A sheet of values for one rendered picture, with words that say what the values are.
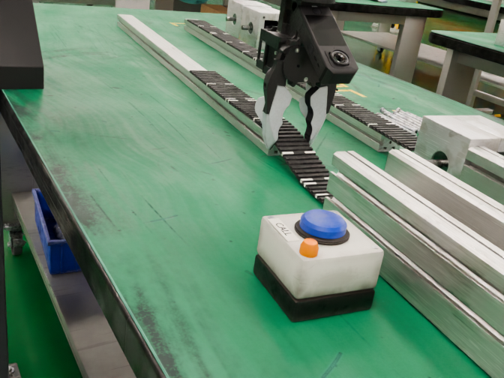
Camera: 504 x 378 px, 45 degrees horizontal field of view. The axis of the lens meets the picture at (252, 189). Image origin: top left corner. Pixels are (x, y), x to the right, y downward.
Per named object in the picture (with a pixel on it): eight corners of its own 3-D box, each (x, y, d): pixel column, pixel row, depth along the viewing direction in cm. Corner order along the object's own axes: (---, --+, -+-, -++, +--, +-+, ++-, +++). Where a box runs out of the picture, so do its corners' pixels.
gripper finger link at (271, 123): (255, 137, 86) (277, 76, 84) (274, 152, 82) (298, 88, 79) (236, 133, 85) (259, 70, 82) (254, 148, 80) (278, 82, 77)
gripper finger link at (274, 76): (281, 115, 82) (304, 54, 79) (287, 119, 80) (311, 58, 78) (252, 108, 79) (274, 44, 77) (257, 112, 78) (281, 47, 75)
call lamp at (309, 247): (295, 249, 48) (298, 235, 48) (311, 247, 49) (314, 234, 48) (304, 259, 47) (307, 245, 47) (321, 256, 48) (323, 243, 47)
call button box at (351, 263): (251, 272, 56) (260, 211, 53) (340, 261, 60) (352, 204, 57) (291, 324, 49) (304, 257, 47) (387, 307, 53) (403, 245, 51)
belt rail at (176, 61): (116, 25, 163) (117, 13, 162) (131, 26, 165) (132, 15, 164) (268, 155, 85) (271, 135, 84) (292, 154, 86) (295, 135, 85)
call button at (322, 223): (289, 229, 53) (292, 208, 52) (328, 225, 54) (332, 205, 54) (311, 252, 49) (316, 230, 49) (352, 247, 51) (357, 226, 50)
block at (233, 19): (217, 31, 174) (220, -2, 171) (252, 34, 179) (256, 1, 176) (230, 39, 166) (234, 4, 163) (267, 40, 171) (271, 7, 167)
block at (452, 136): (391, 182, 81) (408, 115, 78) (461, 178, 87) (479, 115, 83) (435, 211, 74) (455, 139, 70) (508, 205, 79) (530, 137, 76)
